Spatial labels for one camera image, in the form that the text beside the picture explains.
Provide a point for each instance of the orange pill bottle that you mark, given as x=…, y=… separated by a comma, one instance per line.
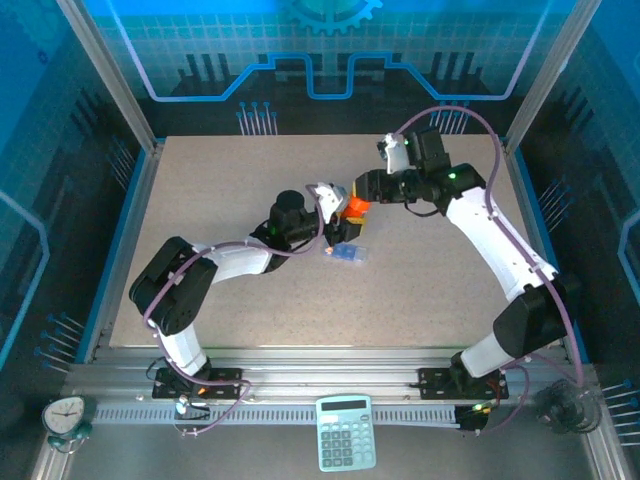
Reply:
x=356, y=210

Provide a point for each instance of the blue weekly pill organizer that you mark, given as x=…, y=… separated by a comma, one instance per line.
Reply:
x=350, y=254

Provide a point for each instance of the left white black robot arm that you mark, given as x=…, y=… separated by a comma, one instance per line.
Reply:
x=235, y=260

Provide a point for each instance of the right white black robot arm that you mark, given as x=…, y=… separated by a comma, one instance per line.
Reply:
x=500, y=250

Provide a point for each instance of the teal desk calculator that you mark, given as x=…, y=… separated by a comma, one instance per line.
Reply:
x=346, y=432

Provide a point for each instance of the small black desk fan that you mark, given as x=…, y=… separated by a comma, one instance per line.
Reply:
x=567, y=406

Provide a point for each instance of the green alarm clock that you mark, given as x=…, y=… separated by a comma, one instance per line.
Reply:
x=64, y=415

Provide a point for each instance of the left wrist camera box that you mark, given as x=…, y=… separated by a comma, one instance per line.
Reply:
x=327, y=197

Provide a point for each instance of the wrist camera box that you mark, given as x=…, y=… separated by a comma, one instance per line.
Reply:
x=327, y=197
x=397, y=155

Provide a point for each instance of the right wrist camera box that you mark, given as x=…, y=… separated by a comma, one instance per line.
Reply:
x=397, y=155

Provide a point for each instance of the aluminium front rail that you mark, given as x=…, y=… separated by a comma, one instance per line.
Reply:
x=325, y=365

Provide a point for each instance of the aluminium frame post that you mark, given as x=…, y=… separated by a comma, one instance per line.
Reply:
x=110, y=75
x=550, y=75

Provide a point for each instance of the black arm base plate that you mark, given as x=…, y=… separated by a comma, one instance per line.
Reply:
x=435, y=384
x=225, y=385

